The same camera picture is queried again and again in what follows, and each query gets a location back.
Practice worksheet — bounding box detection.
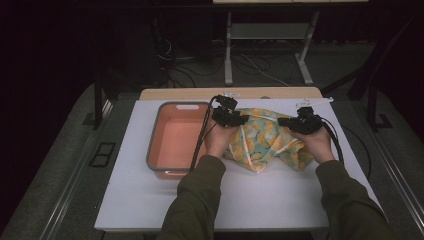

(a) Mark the black metal stand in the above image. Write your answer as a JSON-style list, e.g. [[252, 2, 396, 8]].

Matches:
[[365, 83, 395, 132], [81, 71, 111, 131]]

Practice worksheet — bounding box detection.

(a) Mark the fruit print teal cloth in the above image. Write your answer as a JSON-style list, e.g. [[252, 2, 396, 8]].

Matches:
[[222, 107, 315, 175]]

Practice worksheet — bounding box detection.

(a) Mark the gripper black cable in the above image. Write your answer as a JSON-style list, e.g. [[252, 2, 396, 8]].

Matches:
[[319, 117, 345, 165], [189, 96, 219, 173]]

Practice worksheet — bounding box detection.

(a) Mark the thin black cable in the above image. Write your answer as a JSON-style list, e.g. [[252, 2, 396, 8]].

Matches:
[[342, 124, 373, 182]]

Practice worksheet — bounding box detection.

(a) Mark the grey metal table frame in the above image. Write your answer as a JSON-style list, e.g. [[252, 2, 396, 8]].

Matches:
[[223, 11, 322, 87]]

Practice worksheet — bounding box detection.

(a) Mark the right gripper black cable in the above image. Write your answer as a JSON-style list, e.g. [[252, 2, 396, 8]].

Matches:
[[319, 117, 345, 165]]

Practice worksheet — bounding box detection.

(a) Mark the aluminium floor rail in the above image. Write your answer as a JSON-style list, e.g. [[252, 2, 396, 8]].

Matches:
[[373, 143, 424, 231], [39, 99, 115, 240]]

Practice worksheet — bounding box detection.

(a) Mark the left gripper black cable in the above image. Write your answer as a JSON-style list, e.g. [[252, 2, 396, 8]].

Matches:
[[189, 96, 219, 173]]

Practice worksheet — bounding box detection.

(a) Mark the person's left hand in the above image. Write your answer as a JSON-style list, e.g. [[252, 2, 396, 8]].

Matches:
[[203, 116, 242, 160]]

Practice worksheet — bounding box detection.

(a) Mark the white floor cable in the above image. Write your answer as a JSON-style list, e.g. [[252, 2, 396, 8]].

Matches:
[[239, 53, 291, 88]]

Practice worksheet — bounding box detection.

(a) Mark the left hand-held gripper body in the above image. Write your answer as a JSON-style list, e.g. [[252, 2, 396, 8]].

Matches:
[[211, 90, 250, 128]]

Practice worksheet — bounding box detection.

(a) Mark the person's right hand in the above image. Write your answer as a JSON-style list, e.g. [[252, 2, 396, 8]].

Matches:
[[290, 125, 336, 165]]

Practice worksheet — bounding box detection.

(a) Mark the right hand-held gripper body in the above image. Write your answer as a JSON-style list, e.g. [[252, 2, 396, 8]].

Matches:
[[287, 96, 334, 136]]

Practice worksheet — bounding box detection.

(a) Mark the orange plastic basin grey rim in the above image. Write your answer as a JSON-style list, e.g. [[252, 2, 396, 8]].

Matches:
[[145, 101, 212, 181]]

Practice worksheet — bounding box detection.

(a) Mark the black floor socket plate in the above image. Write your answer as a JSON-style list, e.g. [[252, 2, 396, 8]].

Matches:
[[88, 141, 117, 168]]

